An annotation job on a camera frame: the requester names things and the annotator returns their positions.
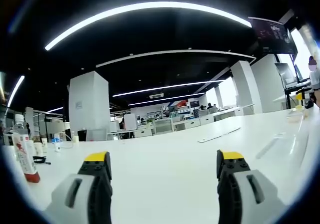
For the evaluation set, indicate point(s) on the small black object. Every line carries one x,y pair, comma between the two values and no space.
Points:
309,104

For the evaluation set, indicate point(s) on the computer monitor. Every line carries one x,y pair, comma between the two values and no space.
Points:
286,73

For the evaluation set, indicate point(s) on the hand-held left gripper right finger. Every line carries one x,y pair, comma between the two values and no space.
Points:
240,191

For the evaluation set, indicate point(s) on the long ceiling light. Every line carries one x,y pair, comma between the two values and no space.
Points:
140,13

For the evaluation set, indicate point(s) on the red label drink bottle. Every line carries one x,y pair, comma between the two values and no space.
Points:
25,156

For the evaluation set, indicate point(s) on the white board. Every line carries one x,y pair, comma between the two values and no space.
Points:
130,121

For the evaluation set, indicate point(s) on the flat white strip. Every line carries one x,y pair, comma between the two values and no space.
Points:
218,135

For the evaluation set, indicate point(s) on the white office cabinet row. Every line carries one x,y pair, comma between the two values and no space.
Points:
180,124

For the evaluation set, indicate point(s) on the clear water bottle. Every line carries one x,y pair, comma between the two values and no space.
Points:
19,123

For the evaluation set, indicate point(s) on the white square pillar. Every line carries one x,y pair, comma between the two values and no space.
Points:
88,103

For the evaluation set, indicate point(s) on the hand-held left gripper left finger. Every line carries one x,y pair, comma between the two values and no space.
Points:
82,194

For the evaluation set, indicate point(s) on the small paper cup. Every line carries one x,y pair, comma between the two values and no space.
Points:
38,147

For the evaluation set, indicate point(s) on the dark wall poster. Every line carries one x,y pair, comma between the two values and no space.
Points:
275,36

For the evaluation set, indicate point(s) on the yellow object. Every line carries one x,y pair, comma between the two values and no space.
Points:
299,99

